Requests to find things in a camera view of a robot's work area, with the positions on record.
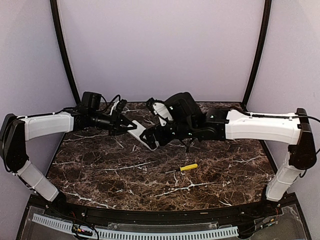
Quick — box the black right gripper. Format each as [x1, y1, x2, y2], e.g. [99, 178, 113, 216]
[139, 119, 197, 149]

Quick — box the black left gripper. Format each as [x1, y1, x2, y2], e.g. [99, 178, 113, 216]
[88, 109, 137, 136]

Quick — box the yellow handle screwdriver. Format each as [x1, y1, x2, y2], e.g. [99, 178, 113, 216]
[165, 163, 198, 174]

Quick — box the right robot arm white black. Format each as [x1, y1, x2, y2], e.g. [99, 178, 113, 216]
[137, 92, 317, 217]

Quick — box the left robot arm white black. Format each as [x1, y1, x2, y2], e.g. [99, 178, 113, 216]
[0, 107, 137, 218]

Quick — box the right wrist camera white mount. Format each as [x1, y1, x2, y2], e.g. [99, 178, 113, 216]
[146, 97, 173, 127]

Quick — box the white slotted cable duct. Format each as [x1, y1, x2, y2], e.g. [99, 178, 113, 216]
[32, 213, 239, 240]

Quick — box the left black frame post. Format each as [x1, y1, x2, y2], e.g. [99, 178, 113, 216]
[49, 0, 81, 105]

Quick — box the black frame post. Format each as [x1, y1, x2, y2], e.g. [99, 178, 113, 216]
[241, 0, 272, 109]
[49, 0, 81, 105]

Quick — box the right black frame post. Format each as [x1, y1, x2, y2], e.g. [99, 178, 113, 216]
[241, 0, 272, 109]

